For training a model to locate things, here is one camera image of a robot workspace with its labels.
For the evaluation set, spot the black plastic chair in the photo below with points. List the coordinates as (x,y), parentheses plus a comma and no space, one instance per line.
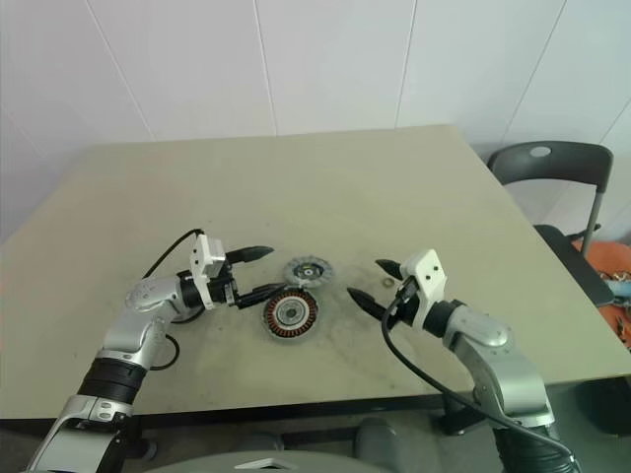
(567,162)

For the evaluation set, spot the small blue object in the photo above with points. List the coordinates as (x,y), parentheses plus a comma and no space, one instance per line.
(620,285)

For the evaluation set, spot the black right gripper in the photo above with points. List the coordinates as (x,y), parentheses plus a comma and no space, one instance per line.
(408,310)

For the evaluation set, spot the orange box with parts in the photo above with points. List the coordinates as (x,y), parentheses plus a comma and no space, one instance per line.
(611,256)

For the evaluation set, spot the small metal washer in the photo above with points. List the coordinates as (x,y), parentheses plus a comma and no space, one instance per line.
(384,282)

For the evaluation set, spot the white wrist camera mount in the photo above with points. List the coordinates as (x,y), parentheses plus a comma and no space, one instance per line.
(202,256)
(426,268)

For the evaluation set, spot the large grey rounded shape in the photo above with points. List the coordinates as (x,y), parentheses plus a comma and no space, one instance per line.
(207,458)

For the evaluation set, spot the black table frame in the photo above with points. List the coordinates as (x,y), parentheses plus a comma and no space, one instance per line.
(458,416)

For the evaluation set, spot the silver motor with copper windings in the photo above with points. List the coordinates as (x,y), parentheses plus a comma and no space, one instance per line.
(292,313)

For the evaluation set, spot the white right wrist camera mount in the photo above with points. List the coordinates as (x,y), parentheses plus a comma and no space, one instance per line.
(426,268)

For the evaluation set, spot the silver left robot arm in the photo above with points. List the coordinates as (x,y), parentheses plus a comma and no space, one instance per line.
(128,340)

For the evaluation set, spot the small grey rounded shape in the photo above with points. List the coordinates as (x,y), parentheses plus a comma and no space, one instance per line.
(374,438)

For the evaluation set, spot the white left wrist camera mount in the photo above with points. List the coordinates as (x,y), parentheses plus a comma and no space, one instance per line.
(202,256)

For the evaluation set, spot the grey finned motor cover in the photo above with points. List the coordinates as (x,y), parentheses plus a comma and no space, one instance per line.
(308,270)

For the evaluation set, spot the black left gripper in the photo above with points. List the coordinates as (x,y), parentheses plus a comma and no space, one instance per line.
(222,290)

